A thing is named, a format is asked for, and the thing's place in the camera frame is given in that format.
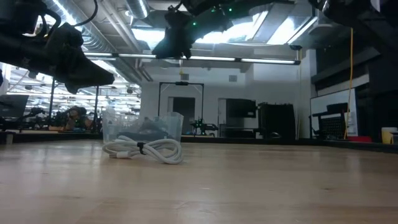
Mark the small background robot arm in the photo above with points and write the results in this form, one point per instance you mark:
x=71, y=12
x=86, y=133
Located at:
x=203, y=126

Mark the dark computer monitor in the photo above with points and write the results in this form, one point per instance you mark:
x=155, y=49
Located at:
x=12, y=105

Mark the long ceiling light bar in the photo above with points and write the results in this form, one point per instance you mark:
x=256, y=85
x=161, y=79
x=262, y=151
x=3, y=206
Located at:
x=202, y=58

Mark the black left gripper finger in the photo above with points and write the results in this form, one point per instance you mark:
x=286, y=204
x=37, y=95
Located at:
x=96, y=76
x=74, y=88

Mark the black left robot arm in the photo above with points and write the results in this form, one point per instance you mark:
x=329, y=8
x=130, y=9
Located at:
x=21, y=46

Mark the red box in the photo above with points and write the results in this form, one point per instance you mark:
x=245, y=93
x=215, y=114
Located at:
x=360, y=139

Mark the yellow cup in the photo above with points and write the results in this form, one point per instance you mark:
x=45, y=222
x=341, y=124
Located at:
x=388, y=135

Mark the black wall screen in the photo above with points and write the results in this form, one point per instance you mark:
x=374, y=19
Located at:
x=241, y=108

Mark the person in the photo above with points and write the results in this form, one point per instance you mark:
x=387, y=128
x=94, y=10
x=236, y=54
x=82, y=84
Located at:
x=76, y=116

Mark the silver air duct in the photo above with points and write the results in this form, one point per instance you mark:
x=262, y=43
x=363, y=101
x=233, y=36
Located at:
x=138, y=7

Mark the black frame stand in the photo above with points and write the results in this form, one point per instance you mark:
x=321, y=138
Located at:
x=181, y=84
x=96, y=105

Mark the black mesh cart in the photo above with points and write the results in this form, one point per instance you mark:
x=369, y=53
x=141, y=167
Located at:
x=332, y=123

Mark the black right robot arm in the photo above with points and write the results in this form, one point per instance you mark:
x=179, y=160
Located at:
x=357, y=15

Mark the clear plastic bin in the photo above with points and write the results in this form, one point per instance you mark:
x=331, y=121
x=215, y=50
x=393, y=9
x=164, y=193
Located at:
x=143, y=126

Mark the whiteboard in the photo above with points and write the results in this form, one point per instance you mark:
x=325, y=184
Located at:
x=334, y=98

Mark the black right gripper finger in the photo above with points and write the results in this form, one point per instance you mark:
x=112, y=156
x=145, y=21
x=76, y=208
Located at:
x=185, y=49
x=164, y=46

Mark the black cabinet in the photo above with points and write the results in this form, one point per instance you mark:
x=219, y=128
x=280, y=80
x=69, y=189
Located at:
x=276, y=121

